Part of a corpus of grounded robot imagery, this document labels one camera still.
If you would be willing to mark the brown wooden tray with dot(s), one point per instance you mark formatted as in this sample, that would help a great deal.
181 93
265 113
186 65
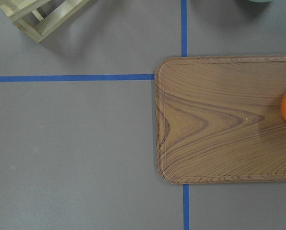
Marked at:
218 119

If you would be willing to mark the light wooden mug rack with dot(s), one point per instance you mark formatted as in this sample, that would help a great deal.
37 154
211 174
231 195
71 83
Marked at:
25 15

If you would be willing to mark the mint green bowl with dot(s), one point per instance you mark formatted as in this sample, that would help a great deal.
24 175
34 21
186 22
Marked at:
260 1

